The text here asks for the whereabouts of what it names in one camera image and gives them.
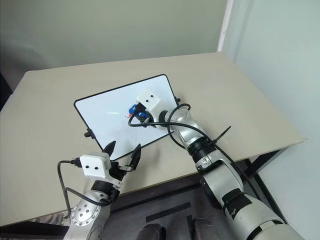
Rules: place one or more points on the black metal table frame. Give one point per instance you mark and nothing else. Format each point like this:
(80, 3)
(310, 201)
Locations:
(265, 160)

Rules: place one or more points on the blue whiteboard eraser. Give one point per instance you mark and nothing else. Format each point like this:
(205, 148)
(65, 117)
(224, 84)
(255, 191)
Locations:
(131, 110)

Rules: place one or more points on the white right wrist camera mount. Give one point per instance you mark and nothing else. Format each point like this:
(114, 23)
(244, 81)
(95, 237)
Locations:
(150, 100)

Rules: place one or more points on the white wall corner trim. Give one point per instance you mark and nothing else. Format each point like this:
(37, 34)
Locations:
(226, 25)

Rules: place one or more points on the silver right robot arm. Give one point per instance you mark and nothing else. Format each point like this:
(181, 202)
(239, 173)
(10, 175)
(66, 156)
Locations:
(225, 172)

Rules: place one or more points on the dark rounded shape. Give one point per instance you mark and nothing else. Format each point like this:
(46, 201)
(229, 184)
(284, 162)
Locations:
(203, 228)
(150, 232)

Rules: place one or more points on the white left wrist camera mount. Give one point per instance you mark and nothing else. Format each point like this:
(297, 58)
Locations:
(96, 166)

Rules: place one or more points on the black whiteboard stand knob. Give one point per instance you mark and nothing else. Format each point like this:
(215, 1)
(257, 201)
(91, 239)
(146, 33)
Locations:
(178, 99)
(87, 134)

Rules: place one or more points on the black floor tape strip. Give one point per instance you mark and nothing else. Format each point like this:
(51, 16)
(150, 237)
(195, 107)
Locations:
(168, 211)

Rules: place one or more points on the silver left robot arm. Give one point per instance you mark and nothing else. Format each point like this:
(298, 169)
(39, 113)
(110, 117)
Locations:
(85, 212)

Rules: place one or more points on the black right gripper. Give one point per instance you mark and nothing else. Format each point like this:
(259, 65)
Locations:
(149, 119)

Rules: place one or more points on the black-framed whiteboard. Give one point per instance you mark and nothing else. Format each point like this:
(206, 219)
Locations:
(105, 117)

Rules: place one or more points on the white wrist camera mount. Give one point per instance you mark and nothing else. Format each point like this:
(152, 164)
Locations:
(96, 166)
(150, 100)

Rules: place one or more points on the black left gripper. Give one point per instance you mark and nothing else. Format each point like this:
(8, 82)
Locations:
(117, 172)

